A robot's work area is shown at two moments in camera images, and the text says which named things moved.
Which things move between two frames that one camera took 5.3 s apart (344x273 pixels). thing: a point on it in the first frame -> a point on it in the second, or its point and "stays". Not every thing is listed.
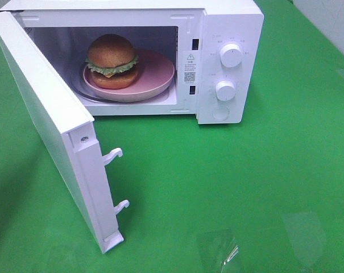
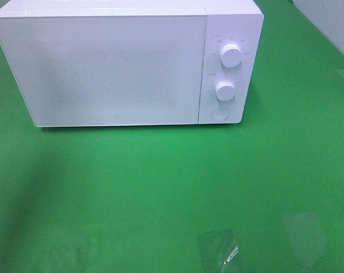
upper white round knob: x=231 y=55 stays
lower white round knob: x=225 y=90 stays
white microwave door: x=78 y=136 -> x=106 y=70
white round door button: x=220 y=114 stays
